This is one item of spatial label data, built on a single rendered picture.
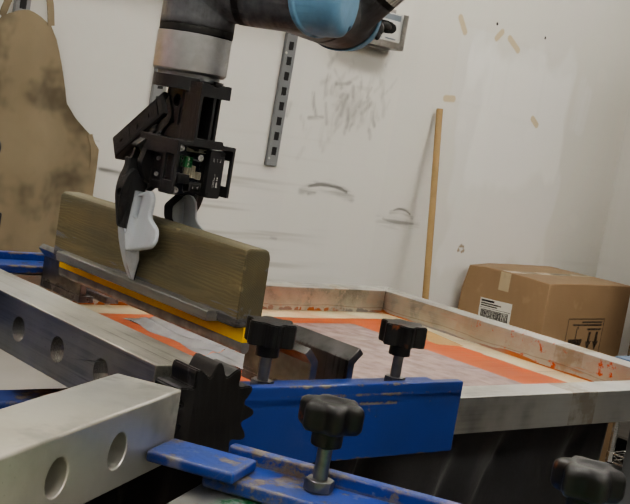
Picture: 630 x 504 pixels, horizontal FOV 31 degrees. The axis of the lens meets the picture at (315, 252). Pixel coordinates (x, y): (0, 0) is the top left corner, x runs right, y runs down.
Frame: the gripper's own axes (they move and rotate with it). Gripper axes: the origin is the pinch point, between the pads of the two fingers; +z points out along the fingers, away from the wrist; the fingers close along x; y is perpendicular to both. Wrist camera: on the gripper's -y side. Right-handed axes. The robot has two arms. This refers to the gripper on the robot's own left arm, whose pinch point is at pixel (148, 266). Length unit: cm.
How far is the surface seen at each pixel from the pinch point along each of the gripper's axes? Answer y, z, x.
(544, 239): -200, 14, 331
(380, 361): 3.3, 9.8, 33.6
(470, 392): 27.7, 6.3, 21.8
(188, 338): -5.6, 9.2, 10.7
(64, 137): -196, -2, 97
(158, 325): -11.5, 9.1, 10.4
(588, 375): 14, 9, 62
